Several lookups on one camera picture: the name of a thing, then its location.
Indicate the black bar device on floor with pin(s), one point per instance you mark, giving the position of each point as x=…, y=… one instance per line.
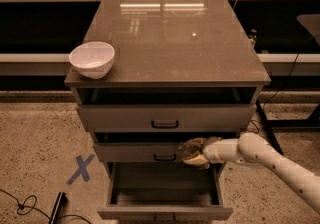
x=58, y=207

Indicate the white bowl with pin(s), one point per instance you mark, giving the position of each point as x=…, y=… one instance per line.
x=92, y=59

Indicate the middle grey drawer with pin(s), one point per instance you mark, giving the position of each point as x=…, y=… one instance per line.
x=147, y=147

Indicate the blue tape cross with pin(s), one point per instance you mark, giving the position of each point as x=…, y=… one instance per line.
x=81, y=169

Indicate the top grey drawer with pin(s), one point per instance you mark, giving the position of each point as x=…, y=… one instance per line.
x=158, y=118

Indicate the grey drawer cabinet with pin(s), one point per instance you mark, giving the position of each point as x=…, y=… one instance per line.
x=171, y=52

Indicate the black stand leg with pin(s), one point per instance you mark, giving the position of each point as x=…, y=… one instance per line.
x=269, y=132

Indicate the grey drawer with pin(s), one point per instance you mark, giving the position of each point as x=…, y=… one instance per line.
x=163, y=191
x=147, y=147
x=158, y=118

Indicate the clear plastic water bottle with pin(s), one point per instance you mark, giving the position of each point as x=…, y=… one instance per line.
x=188, y=152

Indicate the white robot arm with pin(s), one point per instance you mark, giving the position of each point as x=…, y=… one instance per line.
x=250, y=149

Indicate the bottom grey drawer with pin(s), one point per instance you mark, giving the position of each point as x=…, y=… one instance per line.
x=163, y=191

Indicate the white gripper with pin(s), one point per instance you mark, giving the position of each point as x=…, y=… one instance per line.
x=211, y=153

